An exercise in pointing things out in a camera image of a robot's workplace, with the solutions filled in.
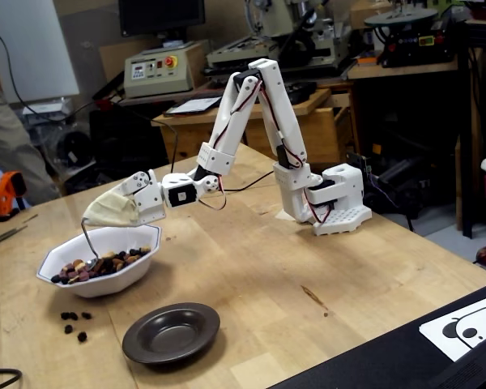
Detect grey milling machine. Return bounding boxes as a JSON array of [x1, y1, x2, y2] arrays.
[[205, 0, 352, 80]]

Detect black flat panel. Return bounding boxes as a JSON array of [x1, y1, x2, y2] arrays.
[[269, 279, 486, 389]]

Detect thin black hanging cable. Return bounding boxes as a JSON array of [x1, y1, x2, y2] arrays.
[[0, 22, 96, 122]]

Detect brown plate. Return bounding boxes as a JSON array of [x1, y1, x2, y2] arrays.
[[121, 301, 221, 365]]

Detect dark flat metal strips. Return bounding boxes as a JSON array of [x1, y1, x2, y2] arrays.
[[0, 224, 28, 251]]

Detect green circuit board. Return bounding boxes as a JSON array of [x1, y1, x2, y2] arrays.
[[345, 151, 374, 182]]

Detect beige tape wrap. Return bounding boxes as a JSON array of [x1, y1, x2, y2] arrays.
[[82, 190, 141, 227]]

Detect black cable loop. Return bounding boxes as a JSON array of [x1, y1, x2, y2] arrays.
[[0, 367, 23, 389]]

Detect black scroll saw machine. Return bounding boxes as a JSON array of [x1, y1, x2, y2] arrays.
[[364, 6, 461, 69]]

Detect wooden workbench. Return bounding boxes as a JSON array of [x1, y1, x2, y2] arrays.
[[151, 87, 360, 165]]

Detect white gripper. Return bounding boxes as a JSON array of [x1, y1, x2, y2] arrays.
[[112, 169, 167, 225]]

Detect white octagonal bowl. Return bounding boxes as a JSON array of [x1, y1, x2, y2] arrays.
[[36, 224, 163, 299]]

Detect black metal frame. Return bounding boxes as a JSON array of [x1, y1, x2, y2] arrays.
[[455, 18, 486, 239]]

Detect black keyboard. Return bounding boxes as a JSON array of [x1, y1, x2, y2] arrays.
[[285, 83, 319, 105]]

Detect white panda sticker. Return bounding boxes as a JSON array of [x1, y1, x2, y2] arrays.
[[419, 292, 486, 362]]

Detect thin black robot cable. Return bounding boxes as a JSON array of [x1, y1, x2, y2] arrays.
[[157, 119, 275, 192]]

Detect cardboard box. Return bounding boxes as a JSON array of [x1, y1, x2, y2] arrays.
[[349, 0, 394, 30]]

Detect nuts and raisins mix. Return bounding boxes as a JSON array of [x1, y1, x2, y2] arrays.
[[50, 246, 152, 284]]

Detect white board panel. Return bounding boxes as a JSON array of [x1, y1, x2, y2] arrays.
[[0, 0, 81, 102]]

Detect beige control box red button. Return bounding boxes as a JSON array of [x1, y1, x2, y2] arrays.
[[123, 40, 207, 100]]

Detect wooden machine bench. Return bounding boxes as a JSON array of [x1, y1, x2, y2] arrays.
[[347, 58, 459, 81]]

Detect metal spoon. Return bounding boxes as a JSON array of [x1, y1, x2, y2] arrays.
[[79, 217, 102, 271]]

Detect person in khaki trousers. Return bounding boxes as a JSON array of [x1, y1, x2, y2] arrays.
[[0, 66, 62, 207]]

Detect black computer monitor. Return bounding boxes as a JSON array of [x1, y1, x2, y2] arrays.
[[118, 0, 207, 38]]

